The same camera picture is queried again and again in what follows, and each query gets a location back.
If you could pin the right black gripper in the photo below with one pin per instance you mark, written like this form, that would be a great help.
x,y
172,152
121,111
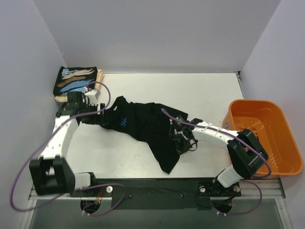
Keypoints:
x,y
180,137

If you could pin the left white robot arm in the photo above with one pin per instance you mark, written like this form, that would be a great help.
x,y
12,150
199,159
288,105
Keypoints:
x,y
50,172

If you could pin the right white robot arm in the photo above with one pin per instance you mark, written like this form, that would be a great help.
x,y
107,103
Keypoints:
x,y
246,153

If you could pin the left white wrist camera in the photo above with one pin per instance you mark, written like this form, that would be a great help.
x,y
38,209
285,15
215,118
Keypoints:
x,y
93,95

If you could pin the orange plastic basket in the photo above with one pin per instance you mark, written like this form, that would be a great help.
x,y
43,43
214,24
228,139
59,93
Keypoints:
x,y
268,123

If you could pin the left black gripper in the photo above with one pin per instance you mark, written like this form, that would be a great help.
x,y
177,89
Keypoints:
x,y
102,113

